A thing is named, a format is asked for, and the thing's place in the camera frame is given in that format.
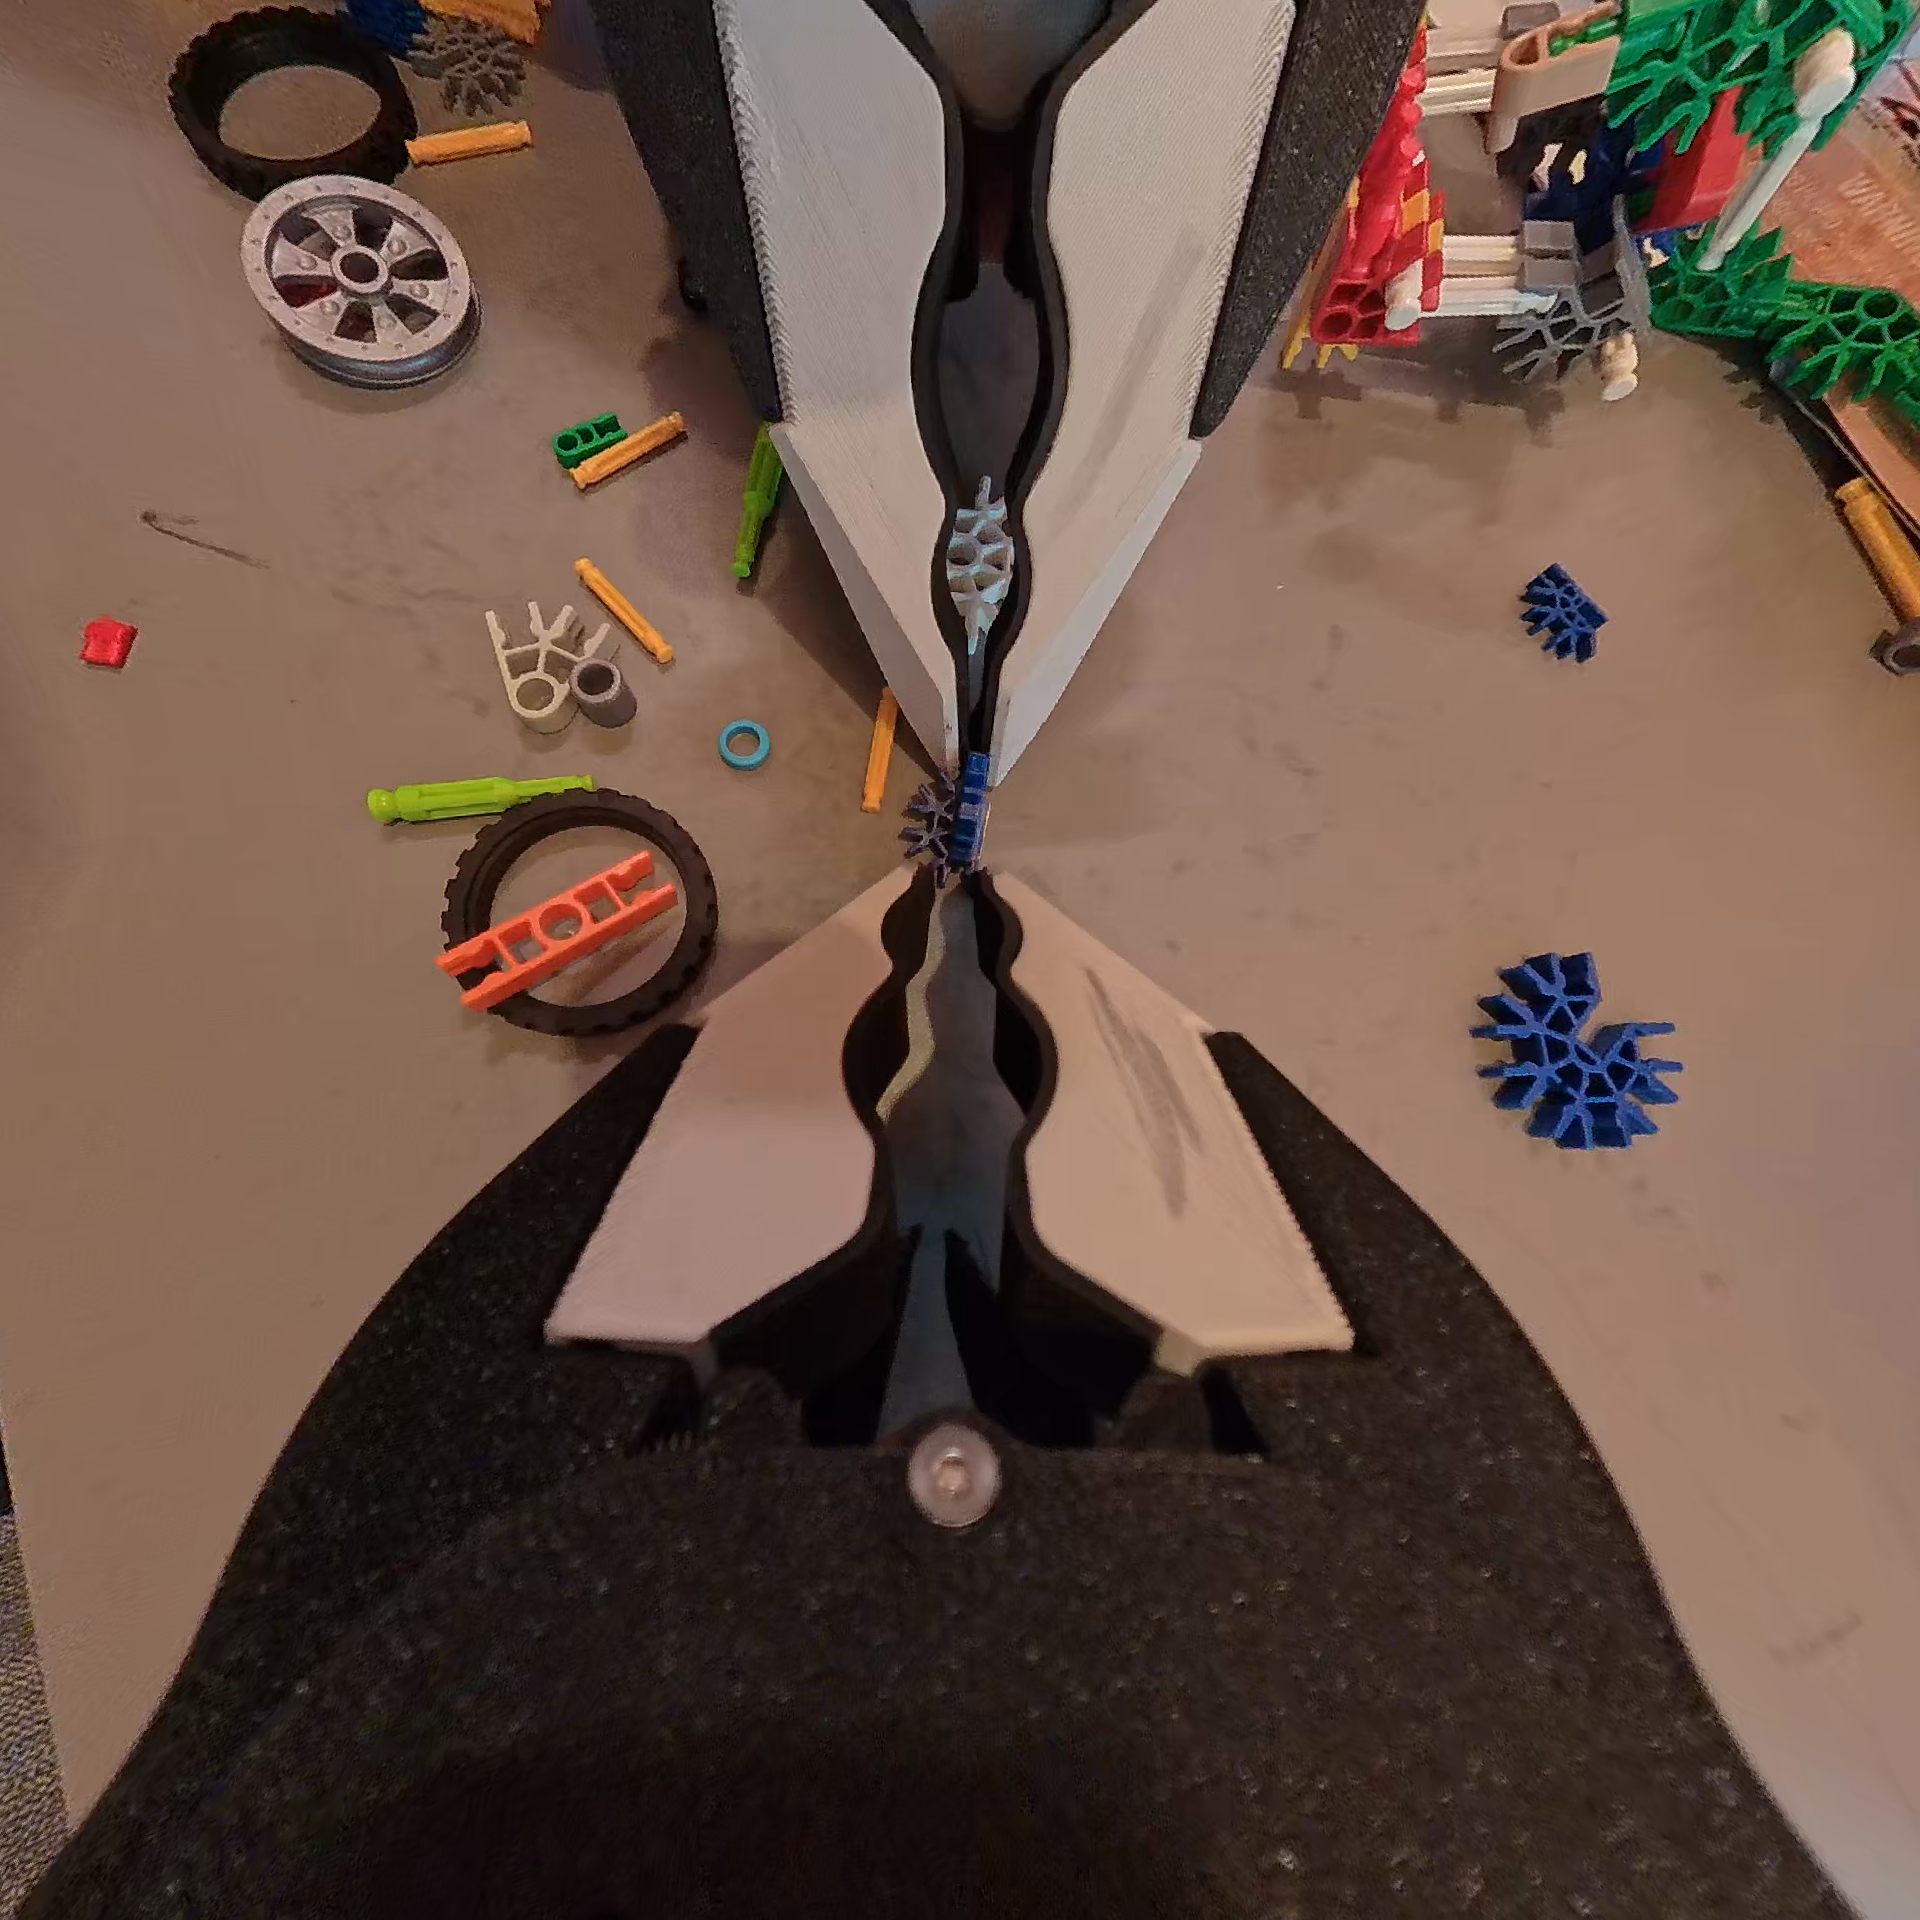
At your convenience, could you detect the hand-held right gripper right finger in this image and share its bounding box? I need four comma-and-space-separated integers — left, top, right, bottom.
972, 867, 1359, 1377

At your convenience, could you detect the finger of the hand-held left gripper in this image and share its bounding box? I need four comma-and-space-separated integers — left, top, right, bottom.
719, 0, 969, 768
979, 0, 1299, 789

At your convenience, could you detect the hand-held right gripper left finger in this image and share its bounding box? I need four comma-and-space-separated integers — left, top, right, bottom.
543, 864, 936, 1382

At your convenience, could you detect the lime green plastic rod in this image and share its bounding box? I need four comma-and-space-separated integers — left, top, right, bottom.
730, 422, 788, 582
364, 774, 596, 827

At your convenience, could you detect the multicoloured construction toy model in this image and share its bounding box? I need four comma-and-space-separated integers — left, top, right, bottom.
1280, 0, 1920, 440

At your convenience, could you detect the black rubber tyre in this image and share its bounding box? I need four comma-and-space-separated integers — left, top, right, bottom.
164, 6, 423, 208
439, 789, 723, 1040

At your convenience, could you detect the orange ladder connector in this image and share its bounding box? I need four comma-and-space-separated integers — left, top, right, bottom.
433, 847, 683, 1017

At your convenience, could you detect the white snowflake connector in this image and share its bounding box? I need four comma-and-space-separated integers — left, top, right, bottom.
942, 475, 1023, 656

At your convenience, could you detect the dark grey snowflake connector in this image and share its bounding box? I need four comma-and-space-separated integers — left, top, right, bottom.
409, 17, 531, 121

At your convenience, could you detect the large blue snowflake connector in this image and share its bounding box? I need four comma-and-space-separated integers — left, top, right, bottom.
1468, 950, 1687, 1151

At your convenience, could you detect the red printed toy package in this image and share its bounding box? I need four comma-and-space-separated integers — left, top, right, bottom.
1756, 88, 1920, 534

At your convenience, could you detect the white triangular connector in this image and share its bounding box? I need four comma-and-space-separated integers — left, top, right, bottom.
483, 601, 617, 735

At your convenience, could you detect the silver wheel hub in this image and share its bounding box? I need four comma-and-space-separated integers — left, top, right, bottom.
239, 173, 484, 392

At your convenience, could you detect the long yellow rod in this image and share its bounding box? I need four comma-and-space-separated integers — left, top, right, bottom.
1832, 475, 1920, 639

